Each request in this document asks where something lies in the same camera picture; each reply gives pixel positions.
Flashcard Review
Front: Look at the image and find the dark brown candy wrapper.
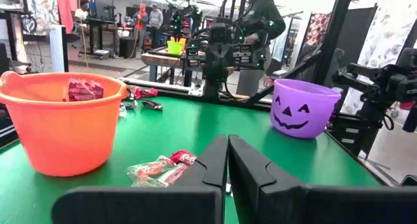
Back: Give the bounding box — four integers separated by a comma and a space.
141, 100, 164, 111
122, 100, 139, 111

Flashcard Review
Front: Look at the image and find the black divider panel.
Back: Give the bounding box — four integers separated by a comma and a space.
334, 4, 379, 67

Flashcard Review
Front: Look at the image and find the yellow-green plastic bin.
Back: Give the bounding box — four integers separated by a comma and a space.
166, 36, 188, 56

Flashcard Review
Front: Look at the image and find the silver metal corner bracket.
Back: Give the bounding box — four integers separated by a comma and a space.
188, 83, 205, 98

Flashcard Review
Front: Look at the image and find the yellow hanging rope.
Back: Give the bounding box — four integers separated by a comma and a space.
76, 0, 90, 68

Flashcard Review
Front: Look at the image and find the red hanging banner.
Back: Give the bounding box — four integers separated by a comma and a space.
55, 0, 79, 35

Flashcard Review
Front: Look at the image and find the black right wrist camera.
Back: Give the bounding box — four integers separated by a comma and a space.
208, 21, 229, 44

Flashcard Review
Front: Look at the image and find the white standing column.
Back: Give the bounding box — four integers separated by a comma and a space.
48, 24, 70, 73

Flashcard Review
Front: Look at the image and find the wooden workbench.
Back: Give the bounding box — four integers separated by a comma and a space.
140, 48, 236, 88

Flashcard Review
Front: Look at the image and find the red candy wrapper in bucket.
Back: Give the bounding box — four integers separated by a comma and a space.
67, 77, 105, 102

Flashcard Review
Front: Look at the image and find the red patterned screen panel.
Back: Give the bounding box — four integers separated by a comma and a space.
301, 11, 334, 55

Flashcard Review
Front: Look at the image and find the black upright frame post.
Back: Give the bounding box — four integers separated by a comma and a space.
311, 0, 356, 85

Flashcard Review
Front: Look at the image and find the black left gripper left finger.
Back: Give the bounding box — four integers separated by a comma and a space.
51, 134, 229, 224

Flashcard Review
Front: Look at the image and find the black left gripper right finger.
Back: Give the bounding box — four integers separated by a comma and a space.
227, 134, 417, 224

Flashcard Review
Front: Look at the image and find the white floral curtain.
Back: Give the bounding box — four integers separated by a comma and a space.
340, 2, 417, 116

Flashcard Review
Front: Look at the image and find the purple jack-o-lantern bucket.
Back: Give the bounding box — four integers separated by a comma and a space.
269, 78, 342, 140

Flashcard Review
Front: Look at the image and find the black diagonal frame brace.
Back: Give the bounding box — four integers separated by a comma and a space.
243, 51, 324, 107

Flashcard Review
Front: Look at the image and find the orange plastic bucket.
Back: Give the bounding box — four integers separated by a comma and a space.
0, 70, 129, 178

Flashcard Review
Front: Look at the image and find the clear red candy wrapper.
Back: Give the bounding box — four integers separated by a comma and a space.
126, 155, 189, 188

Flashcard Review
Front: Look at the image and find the person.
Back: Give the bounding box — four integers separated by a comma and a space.
132, 3, 150, 52
73, 0, 91, 35
235, 0, 287, 98
148, 3, 164, 49

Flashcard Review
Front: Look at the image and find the black workstation table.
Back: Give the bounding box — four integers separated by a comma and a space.
77, 17, 135, 61

